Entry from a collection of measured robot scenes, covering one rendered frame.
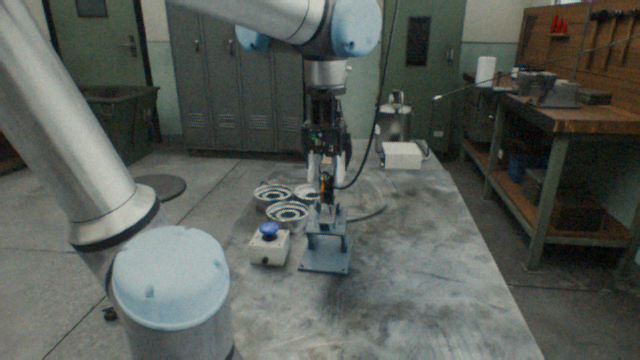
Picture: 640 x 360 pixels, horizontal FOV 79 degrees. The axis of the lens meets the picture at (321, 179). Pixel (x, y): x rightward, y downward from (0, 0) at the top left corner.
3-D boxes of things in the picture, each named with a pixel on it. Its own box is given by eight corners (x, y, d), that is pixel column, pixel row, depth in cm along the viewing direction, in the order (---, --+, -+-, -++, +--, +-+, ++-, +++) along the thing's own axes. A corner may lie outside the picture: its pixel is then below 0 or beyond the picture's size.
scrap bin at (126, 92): (27, 171, 362) (4, 95, 336) (82, 148, 430) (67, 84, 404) (132, 176, 349) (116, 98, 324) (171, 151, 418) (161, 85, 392)
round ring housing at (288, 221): (262, 234, 92) (261, 218, 90) (272, 214, 102) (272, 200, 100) (305, 237, 91) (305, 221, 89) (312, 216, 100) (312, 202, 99)
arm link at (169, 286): (152, 408, 39) (127, 299, 34) (114, 334, 49) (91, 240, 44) (254, 348, 47) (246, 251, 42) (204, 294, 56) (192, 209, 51)
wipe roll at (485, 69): (472, 84, 287) (476, 56, 279) (489, 84, 285) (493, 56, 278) (476, 86, 276) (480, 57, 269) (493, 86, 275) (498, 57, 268)
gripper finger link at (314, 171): (299, 200, 73) (303, 154, 70) (305, 188, 79) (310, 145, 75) (315, 203, 73) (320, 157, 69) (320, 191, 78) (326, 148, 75)
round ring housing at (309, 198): (331, 197, 112) (331, 183, 111) (332, 213, 102) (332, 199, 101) (295, 196, 112) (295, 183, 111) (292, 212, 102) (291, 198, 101)
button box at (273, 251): (258, 246, 87) (257, 226, 85) (289, 248, 86) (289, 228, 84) (247, 267, 79) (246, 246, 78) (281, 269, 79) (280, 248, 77)
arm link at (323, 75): (308, 58, 71) (353, 58, 69) (308, 83, 72) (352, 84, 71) (299, 61, 64) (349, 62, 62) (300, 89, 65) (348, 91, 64)
